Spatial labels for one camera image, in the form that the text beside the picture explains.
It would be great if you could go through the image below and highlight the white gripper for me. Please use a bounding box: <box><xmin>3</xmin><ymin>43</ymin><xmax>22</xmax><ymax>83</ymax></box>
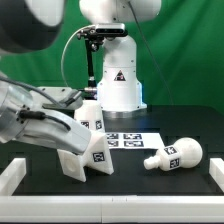
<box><xmin>0</xmin><ymin>79</ymin><xmax>92</xmax><ymax>156</ymax></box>

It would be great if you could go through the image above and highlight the white lamp base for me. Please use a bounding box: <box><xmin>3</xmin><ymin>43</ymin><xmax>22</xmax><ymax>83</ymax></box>
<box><xmin>57</xmin><ymin>131</ymin><xmax>114</xmax><ymax>182</ymax></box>

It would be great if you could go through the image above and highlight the white lamp bulb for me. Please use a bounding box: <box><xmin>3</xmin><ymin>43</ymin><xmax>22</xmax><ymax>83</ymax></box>
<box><xmin>144</xmin><ymin>138</ymin><xmax>203</xmax><ymax>171</ymax></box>

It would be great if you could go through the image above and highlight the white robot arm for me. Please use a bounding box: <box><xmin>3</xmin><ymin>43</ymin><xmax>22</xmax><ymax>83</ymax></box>
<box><xmin>0</xmin><ymin>0</ymin><xmax>162</xmax><ymax>154</ymax></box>

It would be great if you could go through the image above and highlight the white lamp shade cone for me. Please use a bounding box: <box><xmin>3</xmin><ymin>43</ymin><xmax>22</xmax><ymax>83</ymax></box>
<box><xmin>74</xmin><ymin>100</ymin><xmax>105</xmax><ymax>132</ymax></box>

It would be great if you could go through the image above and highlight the white marker sheet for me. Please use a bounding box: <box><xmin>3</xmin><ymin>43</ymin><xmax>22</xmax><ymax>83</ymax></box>
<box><xmin>107</xmin><ymin>132</ymin><xmax>164</xmax><ymax>149</ymax></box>

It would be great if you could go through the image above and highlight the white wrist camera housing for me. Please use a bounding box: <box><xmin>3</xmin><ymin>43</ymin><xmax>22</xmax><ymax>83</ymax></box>
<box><xmin>31</xmin><ymin>86</ymin><xmax>83</xmax><ymax>110</ymax></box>

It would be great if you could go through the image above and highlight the white left fence rail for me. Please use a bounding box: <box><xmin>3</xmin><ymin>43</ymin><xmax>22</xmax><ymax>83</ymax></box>
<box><xmin>0</xmin><ymin>158</ymin><xmax>26</xmax><ymax>196</ymax></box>

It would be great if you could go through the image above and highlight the black camera stand pole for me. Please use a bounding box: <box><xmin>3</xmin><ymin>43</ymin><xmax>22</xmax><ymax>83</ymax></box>
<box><xmin>85</xmin><ymin>39</ymin><xmax>97</xmax><ymax>99</ymax></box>

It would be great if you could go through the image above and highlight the white front fence rail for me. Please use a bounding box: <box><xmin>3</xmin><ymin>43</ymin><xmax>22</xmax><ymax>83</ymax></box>
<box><xmin>0</xmin><ymin>196</ymin><xmax>224</xmax><ymax>223</ymax></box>

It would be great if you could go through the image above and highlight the black camera on stand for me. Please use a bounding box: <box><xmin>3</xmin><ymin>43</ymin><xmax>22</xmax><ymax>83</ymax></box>
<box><xmin>77</xmin><ymin>23</ymin><xmax>128</xmax><ymax>39</ymax></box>

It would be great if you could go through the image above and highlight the grey camera cable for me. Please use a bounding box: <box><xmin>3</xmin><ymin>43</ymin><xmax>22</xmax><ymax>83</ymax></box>
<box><xmin>60</xmin><ymin>26</ymin><xmax>92</xmax><ymax>98</ymax></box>

